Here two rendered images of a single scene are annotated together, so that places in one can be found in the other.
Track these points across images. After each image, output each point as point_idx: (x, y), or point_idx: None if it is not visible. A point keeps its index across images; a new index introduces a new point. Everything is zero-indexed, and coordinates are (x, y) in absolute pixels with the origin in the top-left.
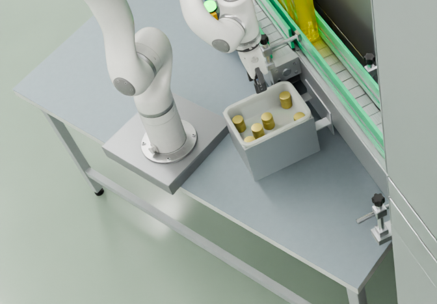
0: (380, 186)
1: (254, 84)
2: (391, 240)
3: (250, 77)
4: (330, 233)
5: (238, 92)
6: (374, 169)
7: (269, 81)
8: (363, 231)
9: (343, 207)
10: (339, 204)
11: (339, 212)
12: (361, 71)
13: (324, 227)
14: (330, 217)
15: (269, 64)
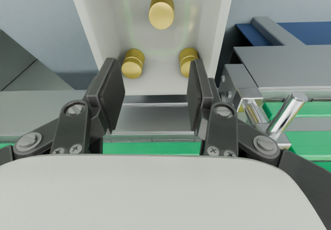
0: (2, 96)
1: (88, 98)
2: (29, 51)
3: (192, 79)
4: None
5: None
6: (0, 110)
7: (247, 58)
8: (40, 34)
9: (73, 29)
10: (80, 26)
11: (68, 21)
12: None
13: None
14: (61, 8)
15: (244, 105)
